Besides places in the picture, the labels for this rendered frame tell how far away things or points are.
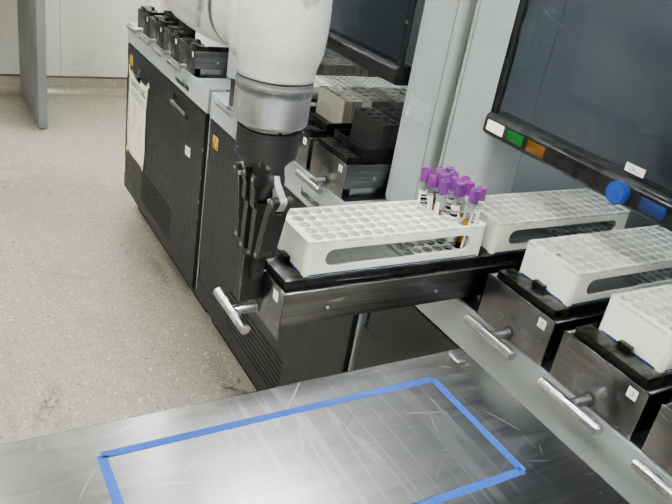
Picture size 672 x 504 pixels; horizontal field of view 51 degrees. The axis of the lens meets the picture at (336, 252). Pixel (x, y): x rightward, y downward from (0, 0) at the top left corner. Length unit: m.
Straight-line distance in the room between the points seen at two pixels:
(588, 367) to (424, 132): 0.55
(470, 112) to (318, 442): 0.70
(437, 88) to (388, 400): 0.69
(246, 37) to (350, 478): 0.46
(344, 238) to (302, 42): 0.27
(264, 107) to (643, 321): 0.51
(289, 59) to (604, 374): 0.53
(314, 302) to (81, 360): 1.28
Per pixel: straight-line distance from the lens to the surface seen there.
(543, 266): 1.03
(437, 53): 1.28
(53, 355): 2.15
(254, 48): 0.79
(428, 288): 1.02
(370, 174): 1.39
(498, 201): 1.16
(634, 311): 0.94
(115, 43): 4.47
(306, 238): 0.90
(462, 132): 1.22
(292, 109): 0.81
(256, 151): 0.83
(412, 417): 0.71
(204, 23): 0.90
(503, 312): 1.04
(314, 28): 0.79
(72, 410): 1.96
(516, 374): 1.05
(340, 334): 1.43
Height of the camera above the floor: 1.25
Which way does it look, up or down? 26 degrees down
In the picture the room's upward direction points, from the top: 10 degrees clockwise
